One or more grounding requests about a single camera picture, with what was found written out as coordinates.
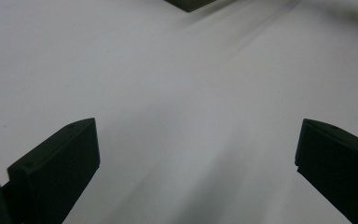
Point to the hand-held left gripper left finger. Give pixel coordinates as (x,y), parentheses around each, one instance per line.
(56,174)

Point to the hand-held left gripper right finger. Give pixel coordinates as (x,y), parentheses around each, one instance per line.
(338,168)

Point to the smoky transparent storage box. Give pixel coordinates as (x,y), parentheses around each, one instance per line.
(189,3)

